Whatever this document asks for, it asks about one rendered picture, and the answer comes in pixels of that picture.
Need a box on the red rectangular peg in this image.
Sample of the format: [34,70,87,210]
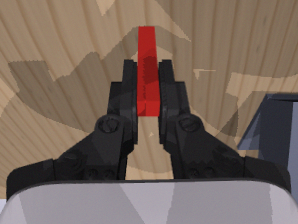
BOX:
[137,26,160,117]

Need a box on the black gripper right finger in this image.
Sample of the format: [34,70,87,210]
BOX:
[158,59,291,194]

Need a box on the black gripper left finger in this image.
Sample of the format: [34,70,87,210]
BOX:
[6,59,138,203]

